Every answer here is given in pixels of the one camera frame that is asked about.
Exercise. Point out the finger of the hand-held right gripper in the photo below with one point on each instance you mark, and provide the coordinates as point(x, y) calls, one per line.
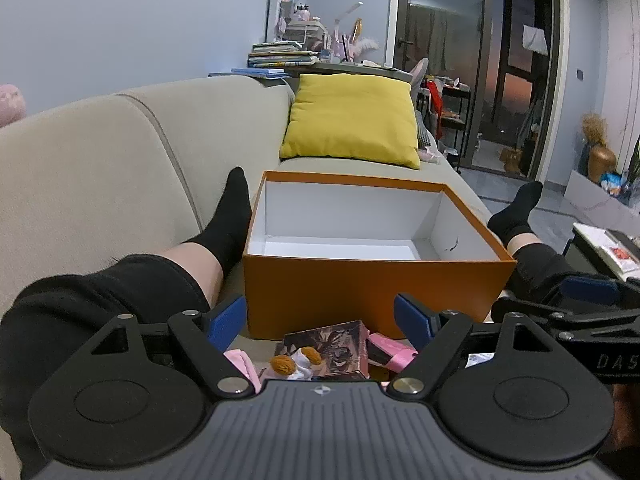
point(590, 322)
point(590, 290)

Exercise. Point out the stack of books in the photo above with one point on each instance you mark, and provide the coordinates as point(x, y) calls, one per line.
point(280, 54)

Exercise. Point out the pink fluffy plush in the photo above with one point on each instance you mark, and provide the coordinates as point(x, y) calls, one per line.
point(10, 105)

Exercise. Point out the white desk lamp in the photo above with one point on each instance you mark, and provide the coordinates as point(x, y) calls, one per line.
point(345, 22)

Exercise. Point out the dried plant bunch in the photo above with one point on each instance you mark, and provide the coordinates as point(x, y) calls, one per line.
point(595, 127)

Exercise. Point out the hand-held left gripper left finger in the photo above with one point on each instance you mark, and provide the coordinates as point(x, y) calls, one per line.
point(227, 320)

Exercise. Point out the person's left leg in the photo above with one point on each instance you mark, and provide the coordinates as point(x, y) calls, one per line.
point(100, 305)

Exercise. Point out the white drawer organizer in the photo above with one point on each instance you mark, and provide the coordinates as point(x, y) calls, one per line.
point(302, 25)

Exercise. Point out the white marble cabinet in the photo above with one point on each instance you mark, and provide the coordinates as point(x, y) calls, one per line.
point(595, 205)

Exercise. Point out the orange cardboard box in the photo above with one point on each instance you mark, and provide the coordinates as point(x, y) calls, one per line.
point(325, 290)

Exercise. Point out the person's leg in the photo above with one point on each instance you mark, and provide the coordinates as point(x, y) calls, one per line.
point(545, 265)
point(100, 305)

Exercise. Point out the white hanging cloth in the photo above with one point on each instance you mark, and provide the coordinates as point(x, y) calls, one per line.
point(534, 39)

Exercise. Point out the yellow pillow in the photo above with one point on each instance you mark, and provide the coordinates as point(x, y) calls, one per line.
point(350, 120)

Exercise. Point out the blue snack bag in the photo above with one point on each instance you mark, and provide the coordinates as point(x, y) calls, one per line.
point(611, 182)

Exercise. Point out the grey rabbit plush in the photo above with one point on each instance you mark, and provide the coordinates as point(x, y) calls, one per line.
point(419, 71)

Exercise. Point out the person's right leg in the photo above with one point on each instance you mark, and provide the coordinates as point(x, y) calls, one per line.
point(545, 265)

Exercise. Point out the magazine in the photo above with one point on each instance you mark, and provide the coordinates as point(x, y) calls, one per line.
point(622, 257)

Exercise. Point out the marble coffee table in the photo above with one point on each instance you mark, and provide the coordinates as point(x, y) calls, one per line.
point(590, 240)

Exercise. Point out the bright pink small box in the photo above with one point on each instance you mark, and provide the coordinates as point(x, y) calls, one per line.
point(395, 357)

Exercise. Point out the black sock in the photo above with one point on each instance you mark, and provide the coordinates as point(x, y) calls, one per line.
point(230, 220)
point(517, 212)

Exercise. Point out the blue flat book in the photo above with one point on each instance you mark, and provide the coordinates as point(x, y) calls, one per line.
point(260, 72)

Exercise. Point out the black left sock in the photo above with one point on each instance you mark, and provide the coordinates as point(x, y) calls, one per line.
point(230, 220)

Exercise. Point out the dark printed card box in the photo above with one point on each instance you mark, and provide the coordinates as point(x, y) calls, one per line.
point(340, 347)

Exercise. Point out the black right sock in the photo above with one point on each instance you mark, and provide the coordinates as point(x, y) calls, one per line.
point(517, 212)

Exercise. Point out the white brown plush dog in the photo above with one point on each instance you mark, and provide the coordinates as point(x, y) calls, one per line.
point(295, 365)

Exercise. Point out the black metal rack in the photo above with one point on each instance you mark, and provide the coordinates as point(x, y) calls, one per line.
point(450, 110)

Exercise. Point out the gold vase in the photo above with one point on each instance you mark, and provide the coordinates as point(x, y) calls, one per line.
point(601, 162)

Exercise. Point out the beige sofa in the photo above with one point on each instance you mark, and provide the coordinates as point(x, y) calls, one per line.
point(75, 185)

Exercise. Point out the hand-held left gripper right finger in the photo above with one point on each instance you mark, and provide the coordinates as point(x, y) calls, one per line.
point(412, 320)

